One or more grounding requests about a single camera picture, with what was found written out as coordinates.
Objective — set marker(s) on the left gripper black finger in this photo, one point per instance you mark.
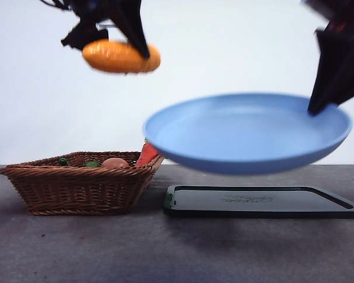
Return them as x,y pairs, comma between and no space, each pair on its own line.
137,26
85,36

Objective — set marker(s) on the yellow toy corn cob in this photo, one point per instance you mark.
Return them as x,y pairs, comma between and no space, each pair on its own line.
115,57

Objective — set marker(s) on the blue round plate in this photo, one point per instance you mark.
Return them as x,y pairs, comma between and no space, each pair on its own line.
239,135

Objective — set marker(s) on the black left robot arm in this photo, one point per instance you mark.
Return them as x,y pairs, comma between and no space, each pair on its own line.
106,9

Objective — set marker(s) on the brown wicker basket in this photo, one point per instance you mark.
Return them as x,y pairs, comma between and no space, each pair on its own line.
76,188

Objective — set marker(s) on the green chili pepper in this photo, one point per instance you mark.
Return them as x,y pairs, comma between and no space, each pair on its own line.
64,161

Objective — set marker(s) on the beige toy egg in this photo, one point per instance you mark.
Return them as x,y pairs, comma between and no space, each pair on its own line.
115,163

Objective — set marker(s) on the orange toy carrot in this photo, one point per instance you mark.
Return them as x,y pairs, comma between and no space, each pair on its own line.
147,156

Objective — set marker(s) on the black rectangular tray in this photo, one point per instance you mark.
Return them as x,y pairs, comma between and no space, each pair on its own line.
253,203

